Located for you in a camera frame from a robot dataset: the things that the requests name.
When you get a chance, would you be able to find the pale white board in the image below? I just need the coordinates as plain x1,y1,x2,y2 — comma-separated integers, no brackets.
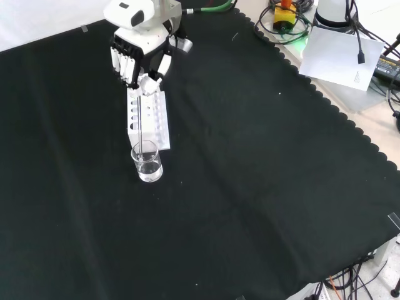
298,26,385,93

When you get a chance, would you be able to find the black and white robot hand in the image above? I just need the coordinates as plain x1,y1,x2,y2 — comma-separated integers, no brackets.
109,21,194,96

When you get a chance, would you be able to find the black bench cloth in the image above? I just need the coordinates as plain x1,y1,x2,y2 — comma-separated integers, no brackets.
0,6,400,300

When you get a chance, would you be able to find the yellow stop button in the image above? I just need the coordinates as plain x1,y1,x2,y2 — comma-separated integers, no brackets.
272,0,298,33

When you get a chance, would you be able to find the white test tube rack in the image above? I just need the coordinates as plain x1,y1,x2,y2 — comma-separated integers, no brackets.
126,87,173,151

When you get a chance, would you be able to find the black floor cable bundle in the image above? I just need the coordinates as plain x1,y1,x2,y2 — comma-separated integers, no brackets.
312,258,400,300

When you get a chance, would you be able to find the small clear glass beaker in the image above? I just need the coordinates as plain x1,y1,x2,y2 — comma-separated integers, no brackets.
130,140,164,183

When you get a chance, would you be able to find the thick black cable with plug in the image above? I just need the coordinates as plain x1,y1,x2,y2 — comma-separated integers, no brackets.
344,0,367,66

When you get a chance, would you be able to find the black power adapter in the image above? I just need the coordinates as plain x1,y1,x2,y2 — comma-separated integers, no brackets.
372,53,400,79

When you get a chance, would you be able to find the clear glass rod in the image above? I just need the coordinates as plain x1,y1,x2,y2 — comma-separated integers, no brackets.
136,96,145,163

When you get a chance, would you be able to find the green cable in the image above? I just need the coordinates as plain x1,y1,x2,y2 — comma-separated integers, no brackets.
186,0,239,15

